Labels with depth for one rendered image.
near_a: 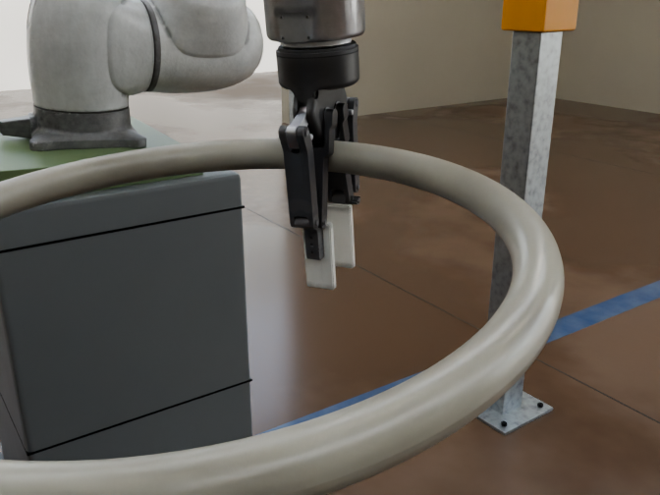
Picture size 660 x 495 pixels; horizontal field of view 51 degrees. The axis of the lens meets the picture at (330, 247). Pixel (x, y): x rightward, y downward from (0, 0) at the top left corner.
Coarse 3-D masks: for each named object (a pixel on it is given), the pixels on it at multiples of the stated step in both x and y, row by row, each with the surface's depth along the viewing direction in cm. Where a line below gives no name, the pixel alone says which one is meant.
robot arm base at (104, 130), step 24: (0, 120) 114; (24, 120) 114; (48, 120) 112; (72, 120) 112; (96, 120) 113; (120, 120) 116; (48, 144) 110; (72, 144) 112; (96, 144) 114; (120, 144) 115; (144, 144) 117
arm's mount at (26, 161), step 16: (144, 128) 130; (0, 144) 112; (16, 144) 112; (160, 144) 119; (0, 160) 103; (16, 160) 104; (32, 160) 104; (48, 160) 105; (64, 160) 106; (0, 176) 98; (16, 176) 100; (176, 176) 113
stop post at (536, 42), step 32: (512, 0) 156; (544, 0) 150; (576, 0) 155; (544, 32) 155; (512, 64) 162; (544, 64) 158; (512, 96) 164; (544, 96) 161; (512, 128) 166; (544, 128) 164; (512, 160) 168; (544, 160) 168; (544, 192) 172; (480, 416) 188; (512, 416) 188
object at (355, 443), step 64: (0, 192) 59; (64, 192) 63; (448, 192) 57; (512, 192) 51; (512, 256) 44; (512, 320) 35; (448, 384) 30; (512, 384) 33; (256, 448) 27; (320, 448) 27; (384, 448) 28
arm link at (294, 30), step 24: (264, 0) 60; (288, 0) 58; (312, 0) 57; (336, 0) 58; (360, 0) 60; (288, 24) 59; (312, 24) 58; (336, 24) 58; (360, 24) 60; (312, 48) 60
